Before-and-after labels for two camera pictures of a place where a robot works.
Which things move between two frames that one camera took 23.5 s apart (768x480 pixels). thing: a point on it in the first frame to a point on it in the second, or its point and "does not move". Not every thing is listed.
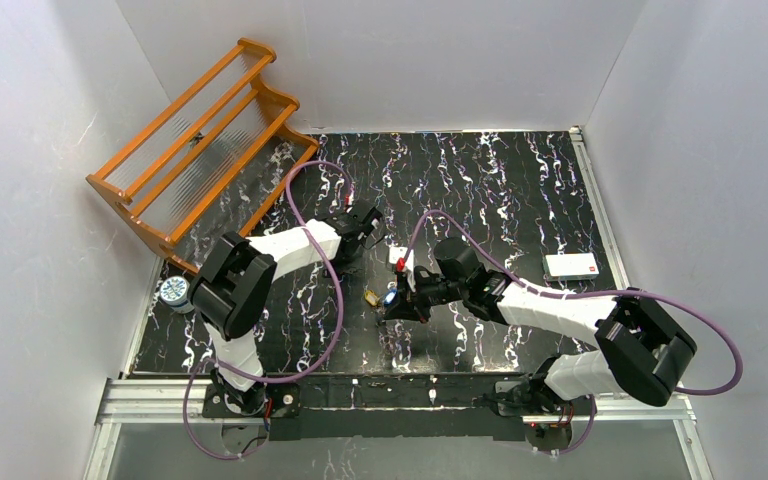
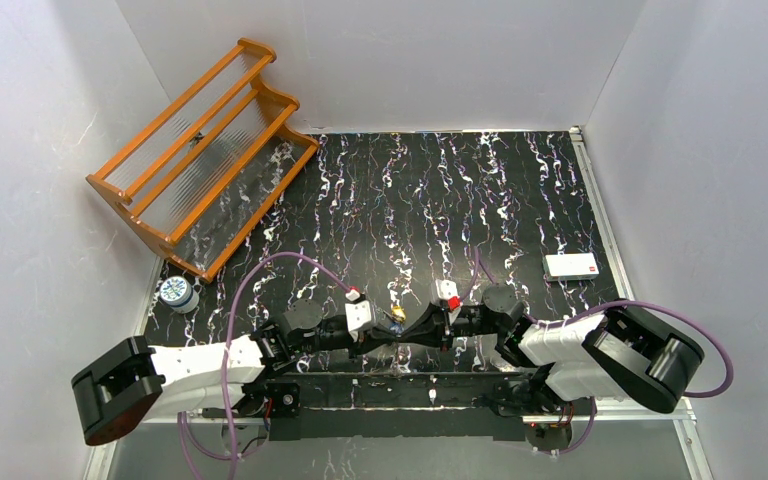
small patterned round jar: [174, 291] does not move
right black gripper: [412, 296] to [441, 326]
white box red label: [571, 266] does not move
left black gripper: [363, 217] to [371, 331]
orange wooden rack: [214, 162] does not move
